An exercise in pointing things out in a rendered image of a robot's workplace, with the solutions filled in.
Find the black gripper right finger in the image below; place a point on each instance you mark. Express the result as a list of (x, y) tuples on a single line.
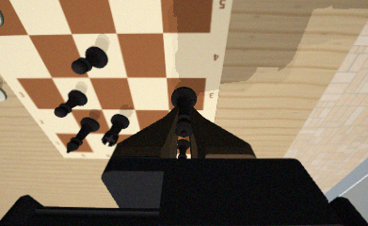
[(214, 141)]

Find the brown and cream chessboard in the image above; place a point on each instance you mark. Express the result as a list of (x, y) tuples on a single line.
[(153, 47)]

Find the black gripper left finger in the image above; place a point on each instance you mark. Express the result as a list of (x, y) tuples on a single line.
[(154, 140)]

